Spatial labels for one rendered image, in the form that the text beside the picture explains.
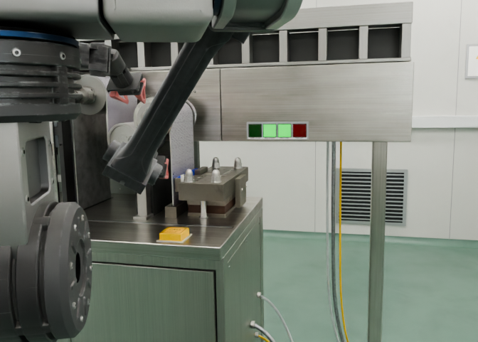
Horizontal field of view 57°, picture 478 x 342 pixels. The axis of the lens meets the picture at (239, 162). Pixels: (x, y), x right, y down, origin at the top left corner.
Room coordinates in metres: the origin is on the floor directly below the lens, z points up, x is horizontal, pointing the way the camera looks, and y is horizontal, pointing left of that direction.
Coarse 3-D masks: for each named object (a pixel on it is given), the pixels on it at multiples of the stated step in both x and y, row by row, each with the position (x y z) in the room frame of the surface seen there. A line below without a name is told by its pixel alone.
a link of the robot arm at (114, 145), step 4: (116, 140) 0.88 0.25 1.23; (112, 144) 0.82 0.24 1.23; (116, 144) 0.83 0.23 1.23; (120, 144) 0.85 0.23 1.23; (108, 148) 0.82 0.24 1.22; (112, 148) 0.82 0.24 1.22; (116, 148) 0.82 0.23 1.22; (108, 152) 0.82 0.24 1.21; (112, 152) 0.82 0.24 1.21; (104, 156) 0.82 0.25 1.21; (108, 156) 0.82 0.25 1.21; (108, 160) 0.82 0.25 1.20; (156, 164) 0.86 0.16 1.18; (156, 168) 0.84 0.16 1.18; (160, 168) 0.85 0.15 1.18; (152, 172) 0.83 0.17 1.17; (156, 172) 0.83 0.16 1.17; (160, 172) 0.84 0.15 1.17; (152, 176) 0.83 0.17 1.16; (156, 176) 0.83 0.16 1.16; (152, 180) 0.83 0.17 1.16; (152, 184) 0.84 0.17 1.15
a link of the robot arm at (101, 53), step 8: (80, 48) 1.15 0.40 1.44; (88, 48) 1.16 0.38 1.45; (96, 48) 1.18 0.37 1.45; (104, 48) 1.19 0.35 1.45; (80, 56) 1.15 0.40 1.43; (88, 56) 1.16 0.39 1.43; (96, 56) 1.18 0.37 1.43; (104, 56) 1.19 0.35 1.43; (80, 64) 1.15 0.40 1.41; (88, 64) 1.16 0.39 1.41; (96, 64) 1.18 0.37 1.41; (104, 64) 1.19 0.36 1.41
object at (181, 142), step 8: (192, 128) 1.75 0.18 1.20; (176, 136) 1.58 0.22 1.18; (184, 136) 1.66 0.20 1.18; (192, 136) 1.75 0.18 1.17; (176, 144) 1.58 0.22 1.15; (184, 144) 1.66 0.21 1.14; (192, 144) 1.74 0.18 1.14; (176, 152) 1.58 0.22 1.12; (184, 152) 1.65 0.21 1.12; (192, 152) 1.74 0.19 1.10; (176, 160) 1.57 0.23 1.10; (184, 160) 1.65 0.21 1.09; (192, 160) 1.74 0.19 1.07; (176, 168) 1.57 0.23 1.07; (184, 168) 1.65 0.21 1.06; (192, 168) 1.73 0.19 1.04; (176, 176) 1.57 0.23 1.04
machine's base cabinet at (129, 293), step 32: (256, 224) 1.70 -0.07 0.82; (96, 256) 1.30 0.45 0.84; (128, 256) 1.28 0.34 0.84; (224, 256) 1.22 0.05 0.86; (256, 256) 1.69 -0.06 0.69; (96, 288) 1.30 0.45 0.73; (128, 288) 1.28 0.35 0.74; (160, 288) 1.25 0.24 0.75; (192, 288) 1.23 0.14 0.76; (224, 288) 1.21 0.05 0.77; (256, 288) 1.68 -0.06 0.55; (96, 320) 1.31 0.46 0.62; (128, 320) 1.28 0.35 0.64; (160, 320) 1.25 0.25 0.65; (192, 320) 1.23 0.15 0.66; (224, 320) 1.21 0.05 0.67; (256, 320) 1.68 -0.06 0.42
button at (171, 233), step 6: (168, 228) 1.29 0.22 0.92; (174, 228) 1.29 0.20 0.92; (180, 228) 1.29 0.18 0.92; (186, 228) 1.29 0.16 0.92; (162, 234) 1.25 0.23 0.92; (168, 234) 1.24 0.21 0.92; (174, 234) 1.24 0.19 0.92; (180, 234) 1.23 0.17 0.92; (186, 234) 1.28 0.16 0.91; (174, 240) 1.24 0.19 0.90; (180, 240) 1.23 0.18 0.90
